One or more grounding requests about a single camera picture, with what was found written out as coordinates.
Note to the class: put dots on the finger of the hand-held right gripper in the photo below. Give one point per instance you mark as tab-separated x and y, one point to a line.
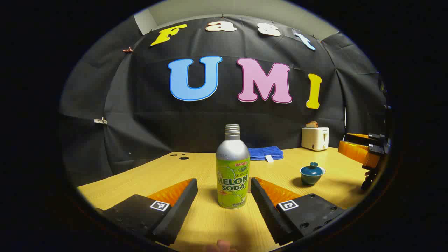
360	139
353	150

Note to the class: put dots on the pale wooden cloth clip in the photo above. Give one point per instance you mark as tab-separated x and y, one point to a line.
100	121

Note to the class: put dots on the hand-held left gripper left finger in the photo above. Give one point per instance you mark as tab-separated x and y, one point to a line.
182	206

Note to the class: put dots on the toast slice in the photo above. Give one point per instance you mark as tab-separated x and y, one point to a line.
312	124

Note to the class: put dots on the black backdrop cloth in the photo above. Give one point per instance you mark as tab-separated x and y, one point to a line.
157	115

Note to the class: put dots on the white toaster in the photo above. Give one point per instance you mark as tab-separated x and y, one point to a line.
314	139

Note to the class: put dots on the teal teacup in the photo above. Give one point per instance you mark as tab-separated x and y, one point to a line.
311	177

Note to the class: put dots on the teal teacup lid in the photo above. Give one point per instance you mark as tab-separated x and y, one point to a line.
313	169

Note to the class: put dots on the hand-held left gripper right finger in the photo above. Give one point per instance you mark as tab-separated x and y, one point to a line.
267	213

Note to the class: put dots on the silver green water bottle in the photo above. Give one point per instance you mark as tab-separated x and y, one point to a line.
232	168

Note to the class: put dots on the blue folded towel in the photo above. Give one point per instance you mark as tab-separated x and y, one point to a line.
264	152

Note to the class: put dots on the red cloth clip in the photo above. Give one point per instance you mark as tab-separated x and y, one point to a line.
127	50

